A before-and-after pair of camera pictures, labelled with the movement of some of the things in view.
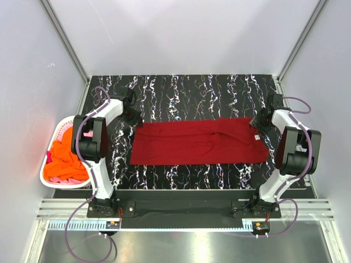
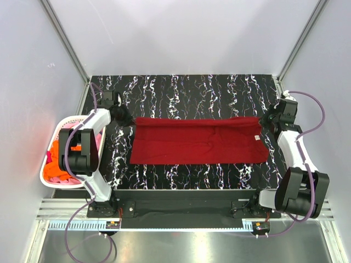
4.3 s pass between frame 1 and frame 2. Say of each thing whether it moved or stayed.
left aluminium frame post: stayed
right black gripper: moved
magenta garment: stayed
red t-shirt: stayed
